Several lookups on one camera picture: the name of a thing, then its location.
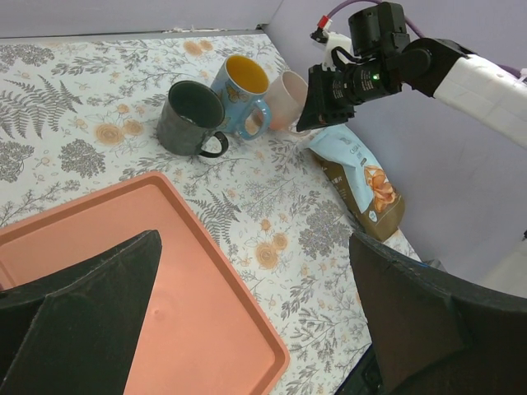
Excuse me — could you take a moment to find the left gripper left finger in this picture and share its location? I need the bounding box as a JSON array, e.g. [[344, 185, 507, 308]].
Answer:
[[1, 230, 162, 394]]

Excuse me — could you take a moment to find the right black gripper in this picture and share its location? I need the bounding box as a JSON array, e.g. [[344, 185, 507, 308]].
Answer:
[[296, 61, 402, 132]]

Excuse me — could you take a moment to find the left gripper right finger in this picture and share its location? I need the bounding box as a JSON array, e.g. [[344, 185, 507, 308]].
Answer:
[[347, 232, 526, 394]]

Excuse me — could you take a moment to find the pink mug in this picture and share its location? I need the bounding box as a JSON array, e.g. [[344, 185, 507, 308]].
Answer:
[[264, 71, 308, 131]]

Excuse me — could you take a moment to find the blue butterfly mug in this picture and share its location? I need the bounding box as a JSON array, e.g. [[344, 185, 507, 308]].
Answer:
[[211, 55, 272, 141]]

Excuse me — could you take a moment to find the black mug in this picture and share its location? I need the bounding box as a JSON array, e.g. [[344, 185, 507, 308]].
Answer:
[[156, 81, 229, 158]]

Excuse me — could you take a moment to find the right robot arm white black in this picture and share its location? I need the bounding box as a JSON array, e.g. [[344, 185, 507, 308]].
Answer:
[[296, 1, 526, 146]]

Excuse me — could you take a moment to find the blue chips bag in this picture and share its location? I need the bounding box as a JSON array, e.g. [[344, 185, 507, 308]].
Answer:
[[308, 125, 405, 242]]

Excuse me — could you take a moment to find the pink plastic tray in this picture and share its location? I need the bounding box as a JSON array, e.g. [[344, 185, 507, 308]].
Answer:
[[1, 172, 290, 394]]

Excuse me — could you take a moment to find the floral table mat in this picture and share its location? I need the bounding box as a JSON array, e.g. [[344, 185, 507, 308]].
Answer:
[[1, 34, 371, 394]]

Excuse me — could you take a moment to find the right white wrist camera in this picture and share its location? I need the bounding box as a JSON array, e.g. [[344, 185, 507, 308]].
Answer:
[[309, 15, 355, 73]]

